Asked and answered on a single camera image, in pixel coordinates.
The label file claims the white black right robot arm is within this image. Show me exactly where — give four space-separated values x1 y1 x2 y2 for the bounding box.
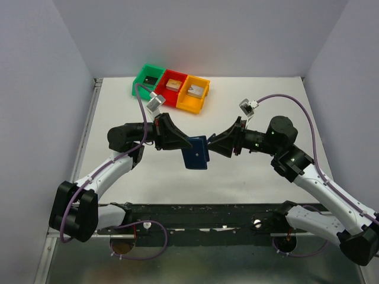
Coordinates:
207 116 378 266

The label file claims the yellow plastic bin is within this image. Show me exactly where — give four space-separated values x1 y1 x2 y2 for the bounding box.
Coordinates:
176 75 210 114

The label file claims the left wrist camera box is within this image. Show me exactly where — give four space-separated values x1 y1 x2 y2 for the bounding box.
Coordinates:
146 92 166 119

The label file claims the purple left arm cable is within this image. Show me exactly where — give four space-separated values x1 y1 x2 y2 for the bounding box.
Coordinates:
59 83 168 261

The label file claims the green plastic bin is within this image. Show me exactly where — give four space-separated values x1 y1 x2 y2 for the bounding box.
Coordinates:
131 63 166 102

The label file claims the metal block in red bin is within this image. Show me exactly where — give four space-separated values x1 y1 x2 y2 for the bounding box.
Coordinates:
166 79 182 92

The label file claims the red plastic bin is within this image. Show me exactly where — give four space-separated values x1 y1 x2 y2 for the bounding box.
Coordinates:
155 69 188 108

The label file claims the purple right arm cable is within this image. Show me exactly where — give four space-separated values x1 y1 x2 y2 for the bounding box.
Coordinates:
256 93 379 258

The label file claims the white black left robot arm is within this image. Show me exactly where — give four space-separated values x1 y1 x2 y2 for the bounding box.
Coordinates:
49 113 192 242

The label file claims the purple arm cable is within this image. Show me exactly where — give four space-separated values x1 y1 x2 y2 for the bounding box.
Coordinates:
256 93 379 258
59 83 168 261

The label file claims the aluminium rail frame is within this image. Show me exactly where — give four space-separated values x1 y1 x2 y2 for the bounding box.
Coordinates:
32 77 104 284

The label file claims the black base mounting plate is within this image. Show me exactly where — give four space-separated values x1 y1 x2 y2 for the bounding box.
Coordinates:
60 202 326 248

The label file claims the navy blue card holder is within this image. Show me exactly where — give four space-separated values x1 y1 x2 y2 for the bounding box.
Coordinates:
181 135 210 170

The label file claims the metal block in yellow bin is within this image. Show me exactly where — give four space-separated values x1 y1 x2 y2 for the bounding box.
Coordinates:
187 84 205 98

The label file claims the metal block in green bin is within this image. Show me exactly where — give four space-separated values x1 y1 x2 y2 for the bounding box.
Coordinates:
143 76 158 88

